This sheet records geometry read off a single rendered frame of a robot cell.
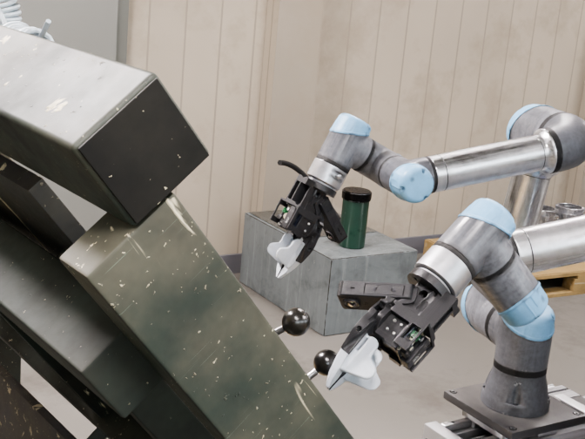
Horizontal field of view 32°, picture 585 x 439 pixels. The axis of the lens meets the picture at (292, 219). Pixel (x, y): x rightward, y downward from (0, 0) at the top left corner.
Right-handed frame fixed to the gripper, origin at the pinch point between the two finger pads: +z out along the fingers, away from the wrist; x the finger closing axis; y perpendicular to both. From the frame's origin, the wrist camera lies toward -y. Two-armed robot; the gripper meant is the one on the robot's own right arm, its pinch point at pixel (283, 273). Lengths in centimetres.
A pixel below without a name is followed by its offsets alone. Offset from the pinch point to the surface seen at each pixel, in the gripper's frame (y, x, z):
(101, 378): 77, 84, 13
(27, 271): 79, 63, 10
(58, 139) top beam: 94, 88, -6
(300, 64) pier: -192, -334, -97
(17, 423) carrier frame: 5, -63, 67
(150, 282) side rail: 81, 90, 2
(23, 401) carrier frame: 8, -60, 60
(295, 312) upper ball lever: 45, 66, 1
